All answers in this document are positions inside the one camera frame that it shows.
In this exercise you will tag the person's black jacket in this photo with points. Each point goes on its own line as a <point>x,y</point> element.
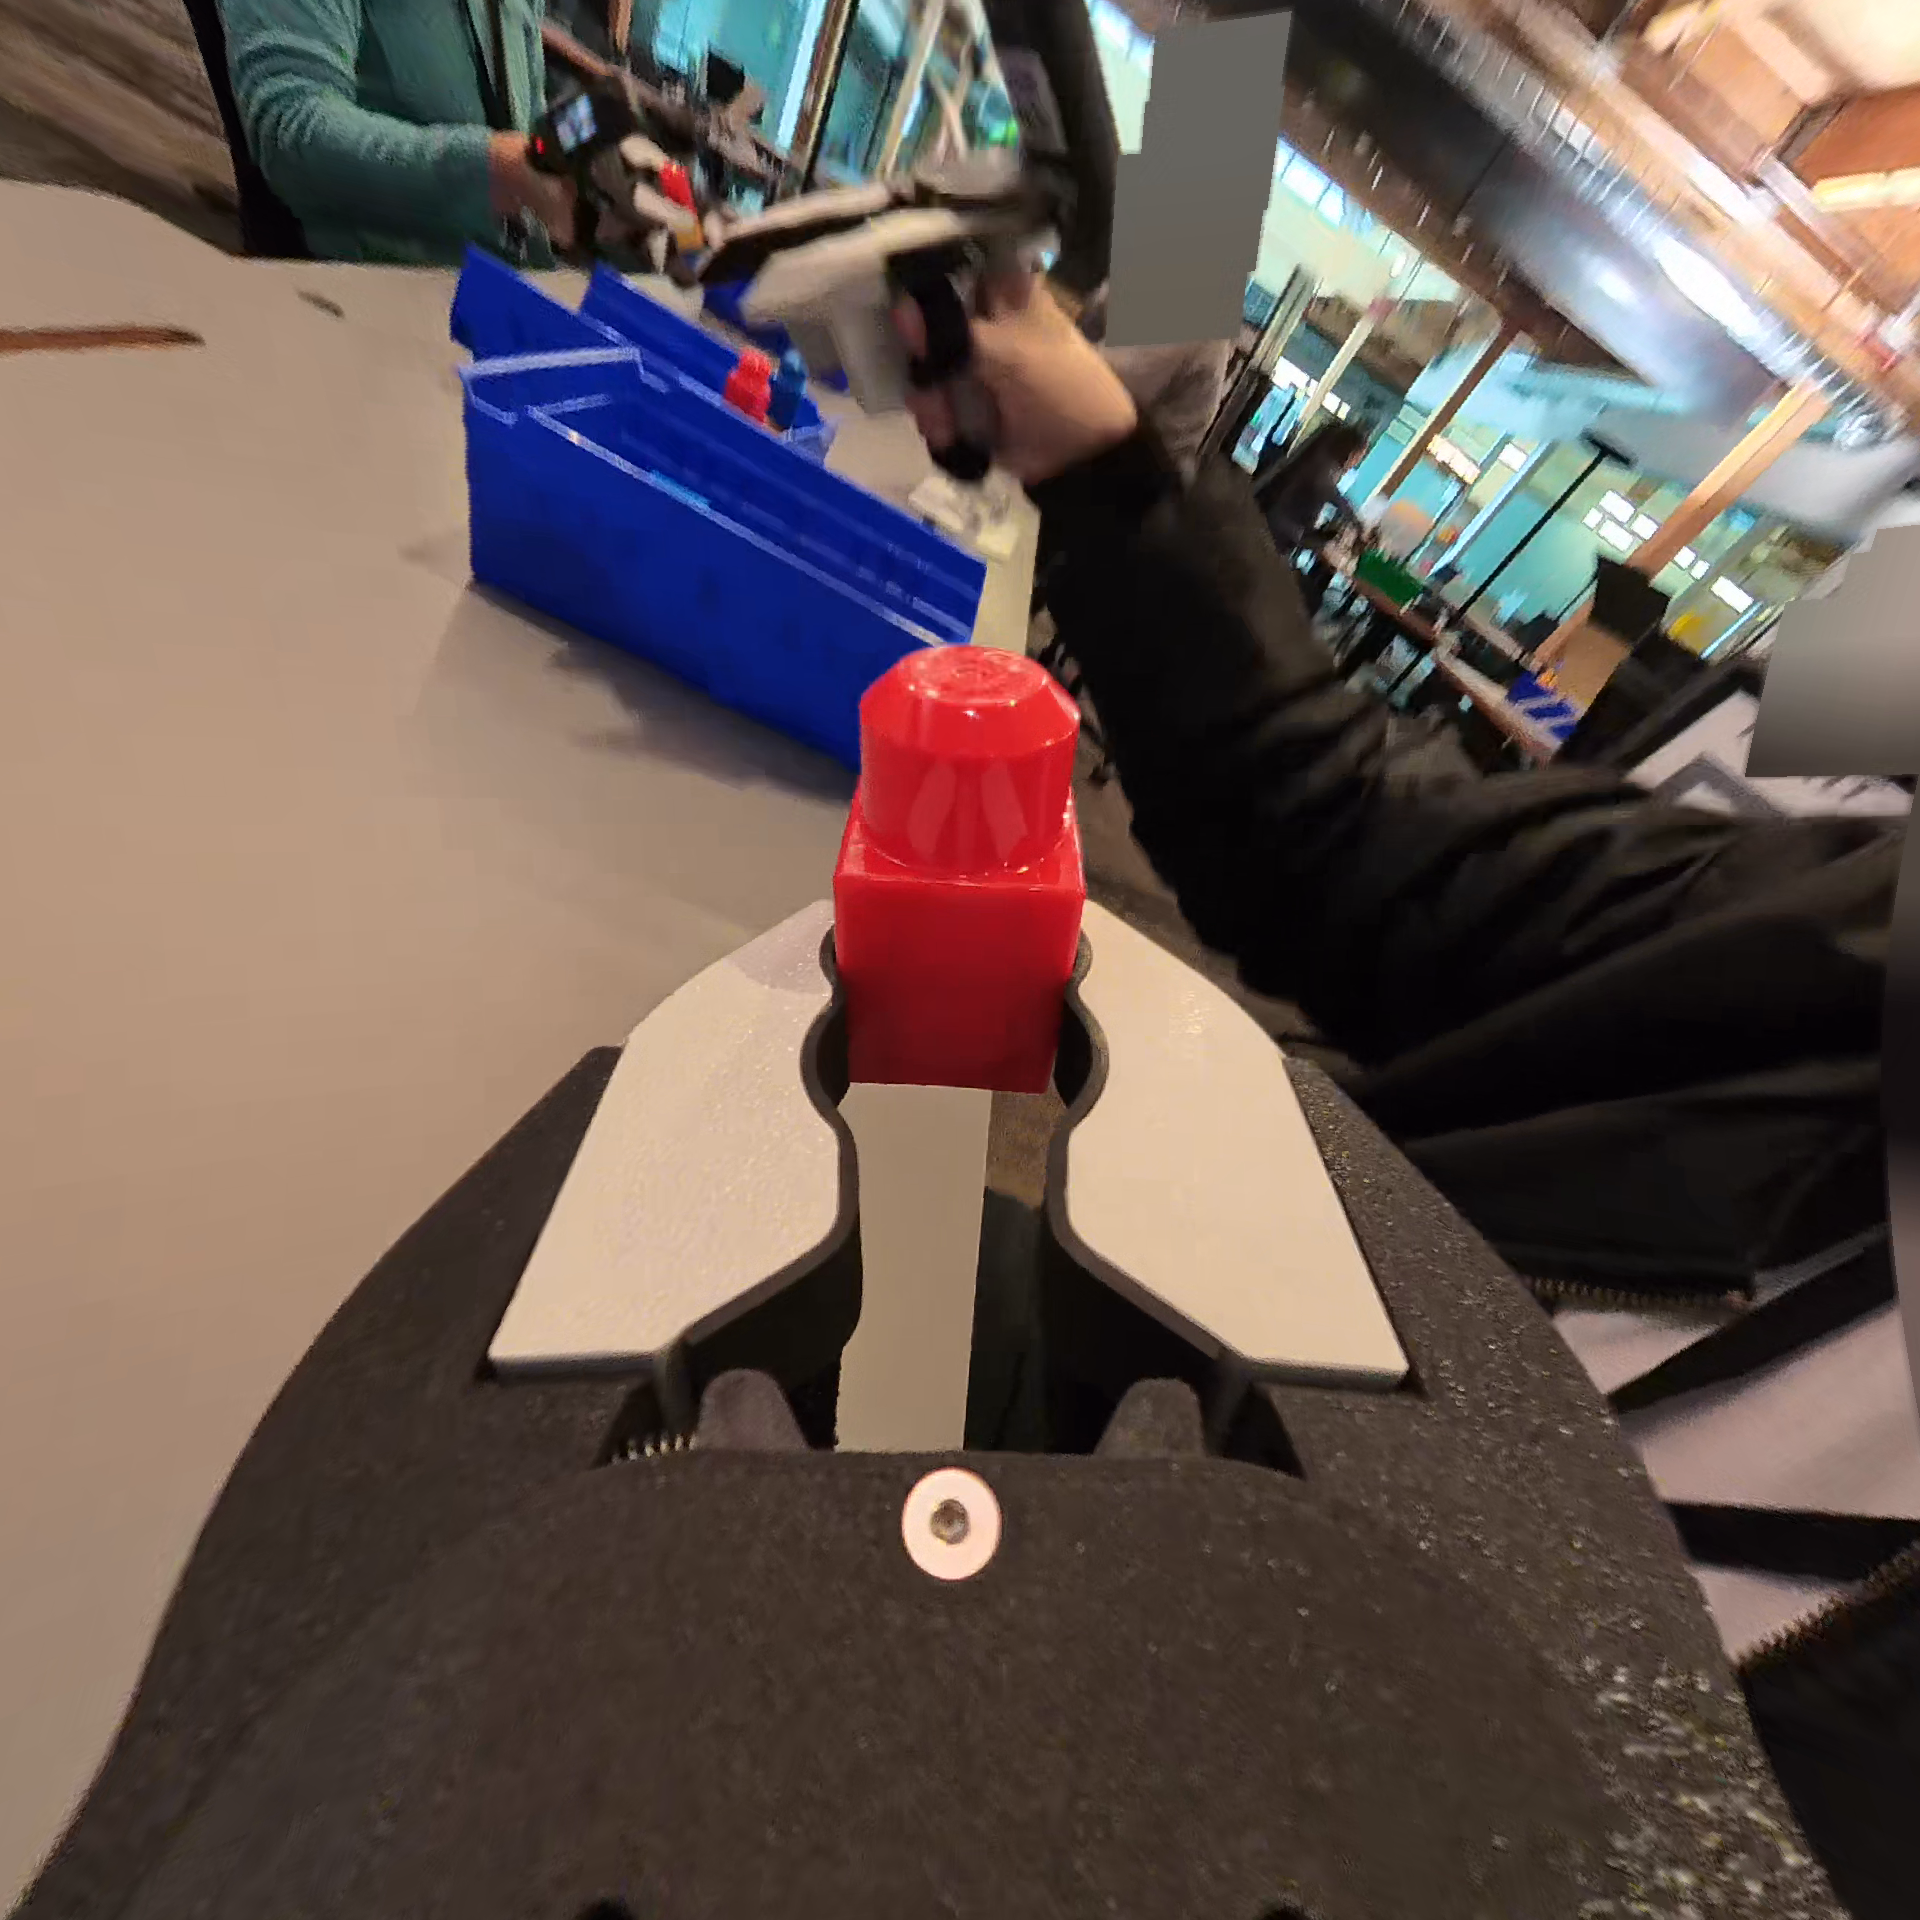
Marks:
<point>1651,1185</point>

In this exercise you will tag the red plastic block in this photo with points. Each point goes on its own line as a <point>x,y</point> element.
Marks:
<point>677,182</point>
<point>961,961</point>
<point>749,386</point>

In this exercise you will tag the person's right hand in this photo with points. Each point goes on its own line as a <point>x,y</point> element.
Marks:
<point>1050,389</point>

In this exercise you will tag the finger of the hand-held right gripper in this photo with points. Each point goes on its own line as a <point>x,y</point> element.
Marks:
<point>796,241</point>

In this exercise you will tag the green plastic bin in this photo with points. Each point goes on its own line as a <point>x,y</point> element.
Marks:
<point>1389,569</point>

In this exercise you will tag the slanted wooden beam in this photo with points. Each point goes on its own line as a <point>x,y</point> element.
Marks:
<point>1725,481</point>

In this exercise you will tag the blue plastic block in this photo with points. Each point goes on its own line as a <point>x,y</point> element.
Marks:
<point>790,393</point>

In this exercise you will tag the person's white garment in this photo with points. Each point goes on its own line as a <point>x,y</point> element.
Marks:
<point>1771,1441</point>

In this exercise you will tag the blue plastic bin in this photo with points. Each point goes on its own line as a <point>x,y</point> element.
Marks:
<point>630,569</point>
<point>510,315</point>

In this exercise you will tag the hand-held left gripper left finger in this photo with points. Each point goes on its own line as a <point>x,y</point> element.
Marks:
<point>676,1201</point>

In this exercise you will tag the person's right forearm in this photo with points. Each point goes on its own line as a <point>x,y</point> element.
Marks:
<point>1350,825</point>

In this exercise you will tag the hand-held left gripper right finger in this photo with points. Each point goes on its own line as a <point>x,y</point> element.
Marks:
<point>1214,1201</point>

